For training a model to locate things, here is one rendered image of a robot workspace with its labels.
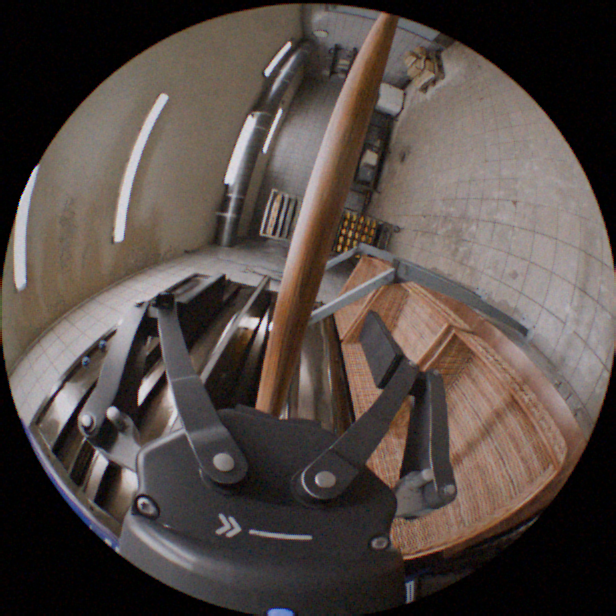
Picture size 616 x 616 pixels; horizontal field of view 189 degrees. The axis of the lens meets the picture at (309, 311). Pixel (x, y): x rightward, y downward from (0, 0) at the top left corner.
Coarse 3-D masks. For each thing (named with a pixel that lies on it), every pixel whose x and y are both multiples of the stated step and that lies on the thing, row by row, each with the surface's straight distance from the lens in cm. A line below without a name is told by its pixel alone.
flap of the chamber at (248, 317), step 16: (256, 304) 127; (240, 320) 97; (256, 320) 133; (240, 336) 99; (224, 352) 79; (240, 352) 102; (208, 368) 70; (224, 368) 82; (208, 384) 68; (224, 384) 84
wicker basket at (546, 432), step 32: (448, 352) 68; (480, 352) 58; (448, 384) 80; (480, 384) 73; (512, 384) 55; (448, 416) 81; (480, 416) 72; (512, 416) 66; (544, 416) 59; (384, 448) 79; (480, 448) 72; (512, 448) 66; (544, 448) 63; (384, 480) 73; (480, 480) 73; (544, 480) 52; (448, 512) 78; (480, 512) 75; (512, 512) 51; (416, 544) 72; (448, 544) 56
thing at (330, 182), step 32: (384, 32) 33; (384, 64) 25; (352, 96) 19; (352, 128) 17; (320, 160) 16; (352, 160) 16; (320, 192) 15; (320, 224) 15; (288, 256) 16; (320, 256) 15; (288, 288) 16; (288, 320) 16; (288, 352) 18; (288, 384) 21
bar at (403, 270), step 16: (384, 256) 107; (384, 272) 59; (400, 272) 58; (416, 272) 60; (432, 272) 121; (368, 288) 57; (432, 288) 64; (448, 288) 68; (464, 288) 140; (480, 288) 158; (336, 304) 57; (480, 304) 81; (512, 320) 106; (528, 320) 131; (528, 336) 129; (288, 400) 34; (288, 416) 32
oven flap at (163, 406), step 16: (240, 304) 145; (224, 320) 126; (208, 336) 112; (192, 352) 103; (208, 352) 98; (160, 384) 92; (160, 400) 84; (144, 416) 82; (160, 416) 78; (144, 432) 77; (160, 432) 73; (112, 480) 77; (128, 480) 72; (112, 496) 75; (128, 496) 70; (112, 512) 75
